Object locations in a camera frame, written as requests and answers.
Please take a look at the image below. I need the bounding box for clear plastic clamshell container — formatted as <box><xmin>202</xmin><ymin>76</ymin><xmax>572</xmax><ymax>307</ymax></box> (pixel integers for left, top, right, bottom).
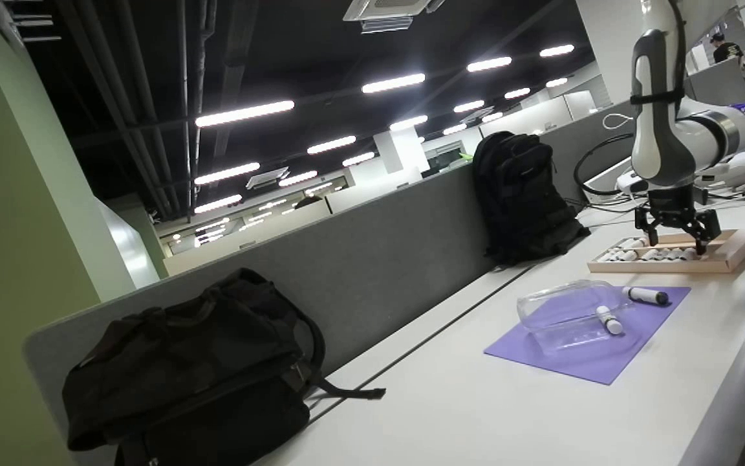
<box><xmin>516</xmin><ymin>275</ymin><xmax>635</xmax><ymax>356</ymax></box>

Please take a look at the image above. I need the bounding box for black backpack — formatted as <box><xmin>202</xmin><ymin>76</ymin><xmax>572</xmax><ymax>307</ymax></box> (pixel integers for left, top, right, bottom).
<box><xmin>472</xmin><ymin>130</ymin><xmax>592</xmax><ymax>270</ymax></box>

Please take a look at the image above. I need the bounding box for small white bottle dark cap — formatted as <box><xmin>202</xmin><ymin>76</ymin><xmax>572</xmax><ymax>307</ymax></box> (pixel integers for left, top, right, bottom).
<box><xmin>621</xmin><ymin>284</ymin><xmax>674</xmax><ymax>310</ymax></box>

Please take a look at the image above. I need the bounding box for grey desk divider panel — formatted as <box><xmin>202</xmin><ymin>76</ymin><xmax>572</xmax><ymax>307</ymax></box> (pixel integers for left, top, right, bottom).
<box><xmin>22</xmin><ymin>101</ymin><xmax>644</xmax><ymax>466</ymax></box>

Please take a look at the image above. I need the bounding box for purple rectangular mat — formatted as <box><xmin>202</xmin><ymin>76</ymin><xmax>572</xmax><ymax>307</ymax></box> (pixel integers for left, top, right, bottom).
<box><xmin>482</xmin><ymin>284</ymin><xmax>695</xmax><ymax>389</ymax></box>

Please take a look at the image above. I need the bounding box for black looped cable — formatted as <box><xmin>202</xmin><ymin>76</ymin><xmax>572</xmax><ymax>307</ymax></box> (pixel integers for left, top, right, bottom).
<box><xmin>572</xmin><ymin>127</ymin><xmax>644</xmax><ymax>200</ymax></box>

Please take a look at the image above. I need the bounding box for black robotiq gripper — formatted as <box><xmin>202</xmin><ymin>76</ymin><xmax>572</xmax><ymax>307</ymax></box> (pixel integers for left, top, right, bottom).
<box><xmin>632</xmin><ymin>180</ymin><xmax>726</xmax><ymax>259</ymax></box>

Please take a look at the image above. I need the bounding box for ceiling air conditioner unit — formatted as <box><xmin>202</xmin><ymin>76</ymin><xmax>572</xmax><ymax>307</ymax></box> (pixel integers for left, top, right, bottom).
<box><xmin>340</xmin><ymin>0</ymin><xmax>451</xmax><ymax>38</ymax></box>

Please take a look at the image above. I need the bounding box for fluorescent ceiling light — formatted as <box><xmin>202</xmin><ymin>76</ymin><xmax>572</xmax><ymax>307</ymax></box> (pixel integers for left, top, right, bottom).
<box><xmin>195</xmin><ymin>95</ymin><xmax>299</xmax><ymax>131</ymax></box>
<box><xmin>191</xmin><ymin>191</ymin><xmax>246</xmax><ymax>218</ymax></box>
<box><xmin>463</xmin><ymin>51</ymin><xmax>519</xmax><ymax>77</ymax></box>
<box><xmin>360</xmin><ymin>69</ymin><xmax>431</xmax><ymax>98</ymax></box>
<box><xmin>303</xmin><ymin>131</ymin><xmax>362</xmax><ymax>158</ymax></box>
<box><xmin>274</xmin><ymin>165</ymin><xmax>325</xmax><ymax>191</ymax></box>
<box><xmin>535</xmin><ymin>42</ymin><xmax>579</xmax><ymax>63</ymax></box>
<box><xmin>191</xmin><ymin>158</ymin><xmax>268</xmax><ymax>189</ymax></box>

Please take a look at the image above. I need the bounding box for light wooden compartment tray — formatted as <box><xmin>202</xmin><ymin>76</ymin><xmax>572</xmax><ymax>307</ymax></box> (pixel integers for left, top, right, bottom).
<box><xmin>586</xmin><ymin>226</ymin><xmax>745</xmax><ymax>279</ymax></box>

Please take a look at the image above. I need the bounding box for black duffel bag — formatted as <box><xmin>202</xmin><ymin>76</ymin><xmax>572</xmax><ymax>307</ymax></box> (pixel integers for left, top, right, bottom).
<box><xmin>59</xmin><ymin>263</ymin><xmax>389</xmax><ymax>466</ymax></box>

